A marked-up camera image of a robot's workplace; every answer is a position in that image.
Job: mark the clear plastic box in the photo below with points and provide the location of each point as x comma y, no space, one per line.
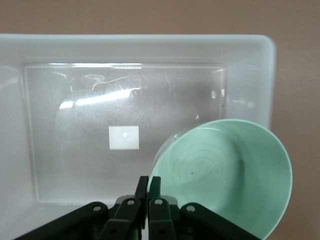
82,162

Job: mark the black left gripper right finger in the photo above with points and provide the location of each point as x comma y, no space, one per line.
170,220

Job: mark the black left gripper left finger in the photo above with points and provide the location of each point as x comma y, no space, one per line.
120,220

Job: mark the white square sticker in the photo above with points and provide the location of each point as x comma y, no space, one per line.
124,137

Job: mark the mint green bowl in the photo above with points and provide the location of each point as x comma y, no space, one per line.
225,170

